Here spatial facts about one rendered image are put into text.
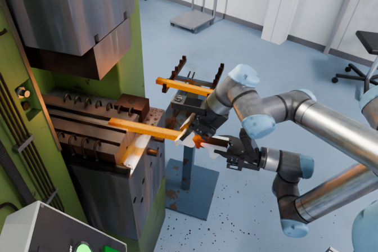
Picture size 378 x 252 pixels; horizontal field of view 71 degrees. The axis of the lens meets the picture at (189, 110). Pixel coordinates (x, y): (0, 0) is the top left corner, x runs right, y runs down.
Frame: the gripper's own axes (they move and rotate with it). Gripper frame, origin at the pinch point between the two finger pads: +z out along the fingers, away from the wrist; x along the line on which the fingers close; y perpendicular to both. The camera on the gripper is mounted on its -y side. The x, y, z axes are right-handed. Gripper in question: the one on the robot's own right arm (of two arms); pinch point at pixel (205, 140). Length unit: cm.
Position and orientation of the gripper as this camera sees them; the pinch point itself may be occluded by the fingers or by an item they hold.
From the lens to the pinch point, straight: 91.2
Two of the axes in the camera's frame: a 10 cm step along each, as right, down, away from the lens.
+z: -9.7, -1.9, 1.6
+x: 2.4, -6.1, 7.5
